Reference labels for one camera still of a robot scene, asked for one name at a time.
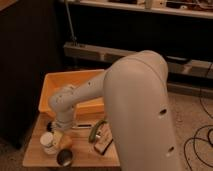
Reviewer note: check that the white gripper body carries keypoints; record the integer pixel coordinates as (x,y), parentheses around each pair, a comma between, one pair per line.
(57,125)

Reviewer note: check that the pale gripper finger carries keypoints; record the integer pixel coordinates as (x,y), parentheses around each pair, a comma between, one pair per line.
(55,139)
(60,134)

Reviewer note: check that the yellow apple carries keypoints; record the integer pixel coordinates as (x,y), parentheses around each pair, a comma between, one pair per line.
(65,142)

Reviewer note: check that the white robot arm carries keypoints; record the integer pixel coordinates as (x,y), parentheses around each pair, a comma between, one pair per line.
(134,91)

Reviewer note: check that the metal cup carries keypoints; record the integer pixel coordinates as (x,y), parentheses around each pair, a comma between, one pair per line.
(65,157)

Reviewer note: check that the green cucumber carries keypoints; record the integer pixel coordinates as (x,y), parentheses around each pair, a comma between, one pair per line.
(94,130)

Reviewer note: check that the wooden block with black edge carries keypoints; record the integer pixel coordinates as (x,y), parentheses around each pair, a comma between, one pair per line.
(104,142)

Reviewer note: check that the yellow plastic bin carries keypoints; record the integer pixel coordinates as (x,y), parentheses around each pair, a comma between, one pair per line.
(54,81)

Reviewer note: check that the vertical metal pipe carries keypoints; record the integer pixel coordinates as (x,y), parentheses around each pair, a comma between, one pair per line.
(73,37)

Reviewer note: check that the upper shelf with clutter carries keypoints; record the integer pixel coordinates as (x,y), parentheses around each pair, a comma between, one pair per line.
(156,6)

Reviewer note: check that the white handled dish brush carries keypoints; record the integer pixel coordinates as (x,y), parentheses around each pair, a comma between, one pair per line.
(49,126)

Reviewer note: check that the grey metal rail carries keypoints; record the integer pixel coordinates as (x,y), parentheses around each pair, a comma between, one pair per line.
(182,66)

